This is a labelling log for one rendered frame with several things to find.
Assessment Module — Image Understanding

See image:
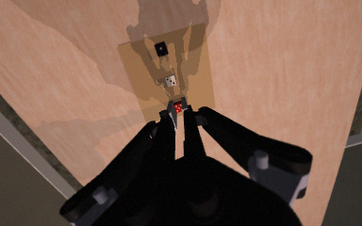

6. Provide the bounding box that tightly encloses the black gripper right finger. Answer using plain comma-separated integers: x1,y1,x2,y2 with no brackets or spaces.
181,97,313,217

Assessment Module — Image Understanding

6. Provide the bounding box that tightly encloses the tan square mat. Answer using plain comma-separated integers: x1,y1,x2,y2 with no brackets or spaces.
118,23,216,123

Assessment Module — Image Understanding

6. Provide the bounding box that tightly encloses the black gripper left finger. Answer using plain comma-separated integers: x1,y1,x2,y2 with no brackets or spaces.
59,100,177,226

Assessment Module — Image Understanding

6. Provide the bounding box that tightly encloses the red die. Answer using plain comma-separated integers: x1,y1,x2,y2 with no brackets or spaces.
173,101,182,113

